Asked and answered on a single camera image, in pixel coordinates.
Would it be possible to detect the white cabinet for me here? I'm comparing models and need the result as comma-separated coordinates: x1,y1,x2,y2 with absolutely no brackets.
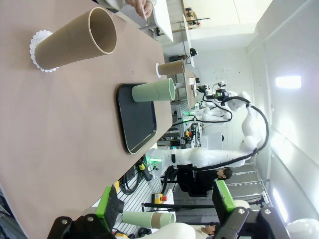
200,132,224,150

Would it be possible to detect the yellow and black tool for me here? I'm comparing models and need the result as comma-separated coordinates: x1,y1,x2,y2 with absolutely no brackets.
136,156,154,181

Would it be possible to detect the person's left hand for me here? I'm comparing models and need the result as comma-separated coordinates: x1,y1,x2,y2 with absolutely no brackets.
136,0,153,18

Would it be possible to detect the slotted aluminium base plate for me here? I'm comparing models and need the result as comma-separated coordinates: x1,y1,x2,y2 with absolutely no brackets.
92,171,175,225

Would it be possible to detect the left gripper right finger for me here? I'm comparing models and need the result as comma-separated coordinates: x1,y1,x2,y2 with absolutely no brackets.
211,179,292,239

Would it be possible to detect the yellow emergency stop box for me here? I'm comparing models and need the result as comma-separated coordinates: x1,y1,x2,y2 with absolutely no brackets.
152,193,168,204

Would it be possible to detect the black cable loop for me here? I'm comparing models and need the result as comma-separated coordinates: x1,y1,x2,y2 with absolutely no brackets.
119,169,144,195

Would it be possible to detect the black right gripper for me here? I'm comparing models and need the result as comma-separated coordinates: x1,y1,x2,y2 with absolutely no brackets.
214,88,229,100

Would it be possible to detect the black tripod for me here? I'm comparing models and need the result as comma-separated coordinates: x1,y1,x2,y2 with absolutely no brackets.
142,202,217,212

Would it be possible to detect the white table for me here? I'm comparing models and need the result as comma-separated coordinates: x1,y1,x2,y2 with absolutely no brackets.
152,0,174,43

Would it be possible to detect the black plastic tray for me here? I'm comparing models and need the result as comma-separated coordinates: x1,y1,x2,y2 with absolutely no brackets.
115,83,158,155

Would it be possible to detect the black cable sleeve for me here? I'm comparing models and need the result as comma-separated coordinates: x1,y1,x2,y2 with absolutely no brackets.
171,96,271,173

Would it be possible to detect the thin white desk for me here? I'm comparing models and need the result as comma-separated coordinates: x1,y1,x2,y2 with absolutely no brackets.
182,13,195,68

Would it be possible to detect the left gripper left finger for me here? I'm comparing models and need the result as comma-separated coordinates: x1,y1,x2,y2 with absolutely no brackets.
47,184,125,239

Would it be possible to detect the seated person in black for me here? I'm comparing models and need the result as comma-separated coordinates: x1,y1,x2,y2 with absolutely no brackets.
174,166,234,197

